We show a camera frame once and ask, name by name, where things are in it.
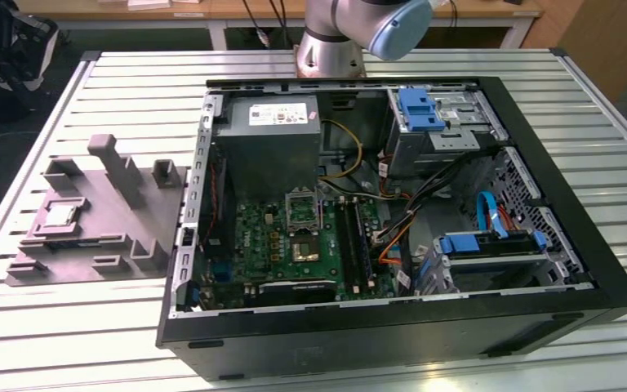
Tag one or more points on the silver CPU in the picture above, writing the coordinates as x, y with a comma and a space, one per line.
60, 214

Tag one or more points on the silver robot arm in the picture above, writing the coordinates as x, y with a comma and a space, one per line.
325, 45

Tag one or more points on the CPU socket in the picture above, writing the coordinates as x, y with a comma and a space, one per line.
306, 250

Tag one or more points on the metal locking lever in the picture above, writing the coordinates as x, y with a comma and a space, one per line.
322, 210

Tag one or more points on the grey power supply unit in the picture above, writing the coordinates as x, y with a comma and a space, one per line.
265, 155

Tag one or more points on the RAM stick with label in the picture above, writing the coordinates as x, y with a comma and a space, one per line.
365, 245

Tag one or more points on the green motherboard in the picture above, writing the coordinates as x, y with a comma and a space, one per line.
259, 245

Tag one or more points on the black graphics card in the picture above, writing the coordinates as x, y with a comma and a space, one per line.
294, 288

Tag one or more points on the empty blue disk carrier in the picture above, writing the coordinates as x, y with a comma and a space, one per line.
420, 110

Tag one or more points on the silver metal drive cage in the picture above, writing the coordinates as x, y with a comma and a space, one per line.
456, 141
510, 271

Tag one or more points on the hard disk in blue carrier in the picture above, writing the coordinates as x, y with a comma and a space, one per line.
466, 243

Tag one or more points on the black PC case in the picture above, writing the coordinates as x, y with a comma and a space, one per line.
401, 339

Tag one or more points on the grey parts rack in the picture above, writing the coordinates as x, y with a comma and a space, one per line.
107, 245

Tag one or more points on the white box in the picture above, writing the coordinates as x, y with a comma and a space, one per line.
150, 4

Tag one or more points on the wooden desk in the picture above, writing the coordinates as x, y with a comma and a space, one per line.
128, 15

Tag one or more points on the wooden cabinet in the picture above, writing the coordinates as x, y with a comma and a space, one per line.
602, 41

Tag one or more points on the black bag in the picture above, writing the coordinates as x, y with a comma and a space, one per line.
8, 49

